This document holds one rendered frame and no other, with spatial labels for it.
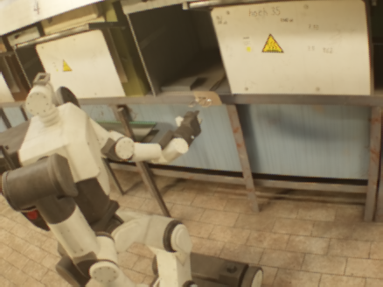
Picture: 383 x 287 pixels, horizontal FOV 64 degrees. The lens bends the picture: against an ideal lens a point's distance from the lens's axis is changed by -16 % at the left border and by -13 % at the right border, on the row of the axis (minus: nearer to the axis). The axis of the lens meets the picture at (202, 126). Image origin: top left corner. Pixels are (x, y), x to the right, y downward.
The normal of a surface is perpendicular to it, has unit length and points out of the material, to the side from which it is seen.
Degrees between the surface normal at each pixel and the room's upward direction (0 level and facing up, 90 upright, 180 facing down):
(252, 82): 90
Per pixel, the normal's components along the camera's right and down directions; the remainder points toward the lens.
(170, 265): -0.48, 0.15
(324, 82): -0.40, 0.57
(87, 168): 0.84, -0.02
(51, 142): 0.01, -0.36
